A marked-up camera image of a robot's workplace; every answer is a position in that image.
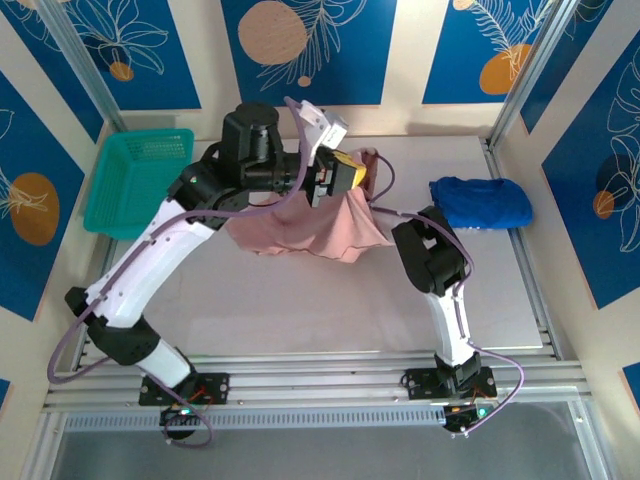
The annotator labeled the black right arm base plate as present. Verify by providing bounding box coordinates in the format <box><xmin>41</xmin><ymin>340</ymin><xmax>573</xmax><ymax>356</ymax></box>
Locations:
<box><xmin>402</xmin><ymin>368</ymin><xmax>499</xmax><ymax>401</ymax></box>

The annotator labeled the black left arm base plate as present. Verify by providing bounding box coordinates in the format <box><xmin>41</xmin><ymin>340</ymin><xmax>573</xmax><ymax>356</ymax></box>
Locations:
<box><xmin>138</xmin><ymin>372</ymin><xmax>231</xmax><ymax>406</ymax></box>

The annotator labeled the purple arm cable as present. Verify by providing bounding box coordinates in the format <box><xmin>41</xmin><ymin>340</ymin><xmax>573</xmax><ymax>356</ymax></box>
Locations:
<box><xmin>47</xmin><ymin>96</ymin><xmax>314</xmax><ymax>447</ymax></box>
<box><xmin>369</xmin><ymin>152</ymin><xmax>526</xmax><ymax>436</ymax></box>

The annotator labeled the teal plastic basket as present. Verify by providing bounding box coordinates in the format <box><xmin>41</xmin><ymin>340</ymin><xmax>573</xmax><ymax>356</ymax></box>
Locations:
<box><xmin>82</xmin><ymin>128</ymin><xmax>195</xmax><ymax>241</ymax></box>

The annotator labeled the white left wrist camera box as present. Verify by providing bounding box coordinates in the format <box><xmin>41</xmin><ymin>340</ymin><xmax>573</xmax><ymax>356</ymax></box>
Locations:
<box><xmin>298</xmin><ymin>99</ymin><xmax>350</xmax><ymax>149</ymax></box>

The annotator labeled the aluminium mounting rail frame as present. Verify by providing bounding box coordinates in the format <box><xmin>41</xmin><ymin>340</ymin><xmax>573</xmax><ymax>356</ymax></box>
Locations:
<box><xmin>42</xmin><ymin>349</ymin><xmax>594</xmax><ymax>415</ymax></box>

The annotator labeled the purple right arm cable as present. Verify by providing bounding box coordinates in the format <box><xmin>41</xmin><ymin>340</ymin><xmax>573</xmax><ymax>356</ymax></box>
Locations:
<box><xmin>369</xmin><ymin>152</ymin><xmax>526</xmax><ymax>436</ymax></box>

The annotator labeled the blue folded t-shirt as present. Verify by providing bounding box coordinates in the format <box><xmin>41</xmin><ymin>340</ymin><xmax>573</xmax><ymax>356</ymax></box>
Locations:
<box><xmin>428</xmin><ymin>175</ymin><xmax>534</xmax><ymax>231</ymax></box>

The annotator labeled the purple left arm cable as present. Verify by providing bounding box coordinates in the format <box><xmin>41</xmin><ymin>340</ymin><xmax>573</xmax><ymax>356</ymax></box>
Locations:
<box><xmin>47</xmin><ymin>96</ymin><xmax>314</xmax><ymax>447</ymax></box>

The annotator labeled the grey slotted cable duct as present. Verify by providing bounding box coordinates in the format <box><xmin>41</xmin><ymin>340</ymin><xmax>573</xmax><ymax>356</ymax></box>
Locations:
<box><xmin>63</xmin><ymin>405</ymin><xmax>451</xmax><ymax>432</ymax></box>

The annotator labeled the pink t-shirt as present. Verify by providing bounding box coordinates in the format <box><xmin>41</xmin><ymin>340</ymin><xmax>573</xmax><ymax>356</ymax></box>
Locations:
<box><xmin>224</xmin><ymin>146</ymin><xmax>396</xmax><ymax>264</ymax></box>

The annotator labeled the aluminium corner post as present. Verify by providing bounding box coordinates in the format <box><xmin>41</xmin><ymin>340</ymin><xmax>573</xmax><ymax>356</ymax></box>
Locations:
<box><xmin>37</xmin><ymin>0</ymin><xmax>136</xmax><ymax>146</ymax></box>
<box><xmin>489</xmin><ymin>0</ymin><xmax>576</xmax><ymax>146</ymax></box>

